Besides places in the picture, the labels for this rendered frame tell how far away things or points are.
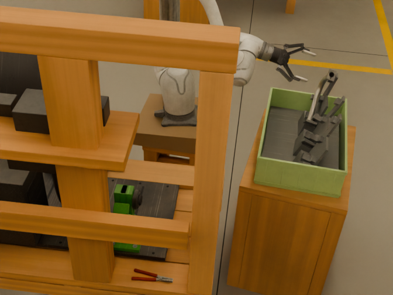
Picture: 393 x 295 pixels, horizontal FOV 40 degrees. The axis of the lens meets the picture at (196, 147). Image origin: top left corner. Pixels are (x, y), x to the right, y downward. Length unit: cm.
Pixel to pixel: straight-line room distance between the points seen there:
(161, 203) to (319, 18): 409
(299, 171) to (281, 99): 62
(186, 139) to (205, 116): 114
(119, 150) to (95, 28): 40
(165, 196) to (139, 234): 62
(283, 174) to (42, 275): 117
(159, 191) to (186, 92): 52
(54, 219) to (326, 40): 428
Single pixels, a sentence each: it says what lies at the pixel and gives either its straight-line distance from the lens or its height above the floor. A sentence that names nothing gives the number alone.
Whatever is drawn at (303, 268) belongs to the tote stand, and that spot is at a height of 31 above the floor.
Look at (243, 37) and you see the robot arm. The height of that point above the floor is 134.
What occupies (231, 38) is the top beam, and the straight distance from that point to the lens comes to 140.
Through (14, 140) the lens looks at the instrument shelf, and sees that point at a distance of 174.
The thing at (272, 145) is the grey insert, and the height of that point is 85.
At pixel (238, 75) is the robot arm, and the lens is 256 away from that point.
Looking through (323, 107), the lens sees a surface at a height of 102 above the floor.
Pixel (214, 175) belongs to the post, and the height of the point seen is 149.
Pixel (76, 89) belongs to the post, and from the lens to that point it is 153.
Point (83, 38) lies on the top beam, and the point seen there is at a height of 191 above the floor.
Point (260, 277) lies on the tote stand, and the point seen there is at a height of 14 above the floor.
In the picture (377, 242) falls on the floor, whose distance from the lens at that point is 366.
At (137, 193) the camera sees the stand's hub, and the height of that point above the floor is 116.
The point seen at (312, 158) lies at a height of 97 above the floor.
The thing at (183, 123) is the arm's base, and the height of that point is 96.
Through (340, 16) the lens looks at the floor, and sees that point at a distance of 624.
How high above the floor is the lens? 260
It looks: 40 degrees down
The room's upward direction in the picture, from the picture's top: 3 degrees clockwise
